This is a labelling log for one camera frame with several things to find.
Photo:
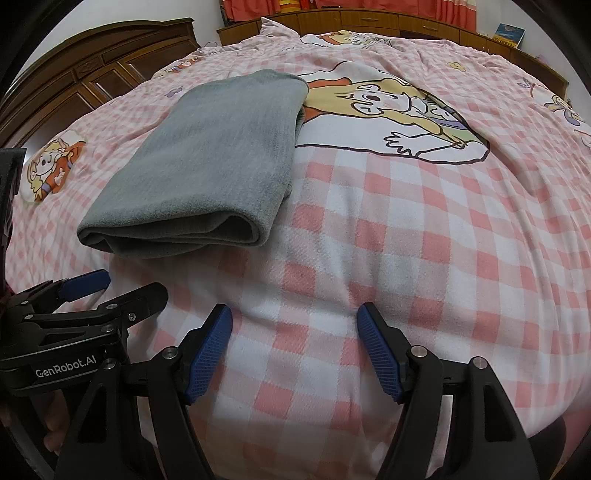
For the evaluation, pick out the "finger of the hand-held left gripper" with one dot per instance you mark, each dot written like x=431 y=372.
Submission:
x=85 y=282
x=134 y=302

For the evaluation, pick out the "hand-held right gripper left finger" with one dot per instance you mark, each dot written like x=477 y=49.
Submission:
x=207 y=357

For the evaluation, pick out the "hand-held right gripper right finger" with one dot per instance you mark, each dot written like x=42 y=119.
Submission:
x=381 y=357

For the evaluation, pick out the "grey pants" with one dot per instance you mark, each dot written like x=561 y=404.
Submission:
x=217 y=166

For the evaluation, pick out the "person's left hand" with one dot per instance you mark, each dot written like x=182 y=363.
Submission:
x=56 y=420

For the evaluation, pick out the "pink checked printed blanket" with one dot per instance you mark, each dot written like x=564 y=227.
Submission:
x=392 y=207

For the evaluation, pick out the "wooden wardrobe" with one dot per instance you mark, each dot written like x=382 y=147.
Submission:
x=83 y=78

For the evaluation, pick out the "yellow box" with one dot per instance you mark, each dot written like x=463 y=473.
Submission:
x=290 y=4

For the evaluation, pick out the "wooden headboard cabinet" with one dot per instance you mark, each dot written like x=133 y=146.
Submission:
x=415 y=23

